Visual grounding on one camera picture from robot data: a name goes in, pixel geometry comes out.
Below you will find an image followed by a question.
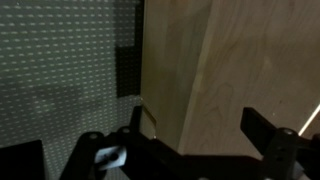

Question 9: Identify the wooden drawer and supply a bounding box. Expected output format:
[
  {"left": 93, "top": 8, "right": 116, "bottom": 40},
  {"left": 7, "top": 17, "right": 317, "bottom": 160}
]
[{"left": 140, "top": 0, "right": 320, "bottom": 156}]

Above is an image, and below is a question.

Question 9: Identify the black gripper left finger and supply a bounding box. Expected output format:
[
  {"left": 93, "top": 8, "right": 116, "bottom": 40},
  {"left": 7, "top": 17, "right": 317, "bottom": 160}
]
[{"left": 129, "top": 106, "right": 143, "bottom": 133}]

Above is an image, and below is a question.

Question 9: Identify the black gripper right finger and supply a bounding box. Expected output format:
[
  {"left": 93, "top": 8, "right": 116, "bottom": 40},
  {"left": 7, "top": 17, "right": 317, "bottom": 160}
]
[{"left": 240, "top": 107, "right": 277, "bottom": 155}]

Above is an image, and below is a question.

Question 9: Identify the black box on floor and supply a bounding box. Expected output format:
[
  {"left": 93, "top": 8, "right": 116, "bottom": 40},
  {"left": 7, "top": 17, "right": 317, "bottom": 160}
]
[{"left": 0, "top": 140, "right": 46, "bottom": 180}]

